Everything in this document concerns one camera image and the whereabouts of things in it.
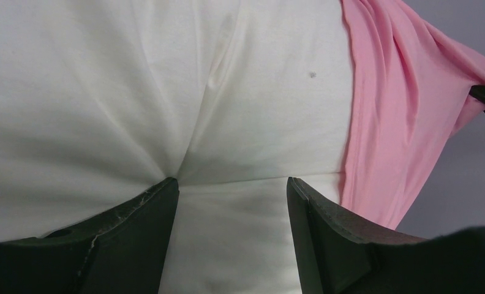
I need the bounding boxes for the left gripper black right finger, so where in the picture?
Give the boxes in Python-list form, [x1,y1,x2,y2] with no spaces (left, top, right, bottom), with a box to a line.
[287,178,485,293]

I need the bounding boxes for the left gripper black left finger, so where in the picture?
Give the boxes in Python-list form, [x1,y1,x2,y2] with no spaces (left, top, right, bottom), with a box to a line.
[0,178,179,293]

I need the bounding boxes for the pink floral pillowcase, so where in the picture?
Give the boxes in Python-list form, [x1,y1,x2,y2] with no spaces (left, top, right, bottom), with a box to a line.
[340,1,485,229]

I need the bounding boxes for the white pillow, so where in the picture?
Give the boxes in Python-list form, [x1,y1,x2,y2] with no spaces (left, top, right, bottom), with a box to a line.
[0,1,353,293]

